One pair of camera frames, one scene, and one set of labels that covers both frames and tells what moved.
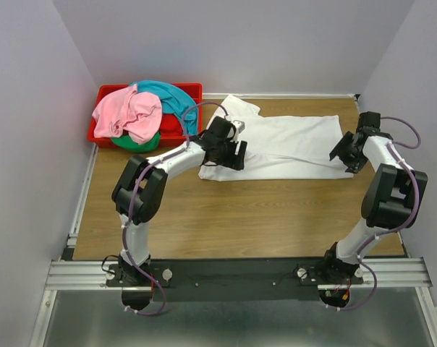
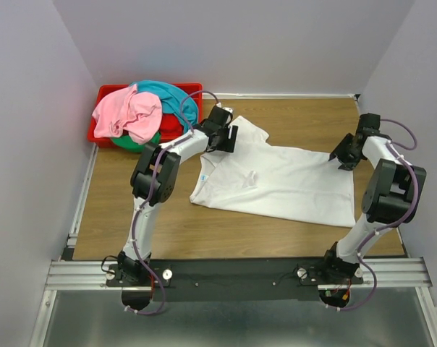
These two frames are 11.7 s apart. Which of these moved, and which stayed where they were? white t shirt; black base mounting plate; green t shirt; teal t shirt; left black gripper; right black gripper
Moved: white t shirt; left black gripper
Stayed: right black gripper; green t shirt; teal t shirt; black base mounting plate
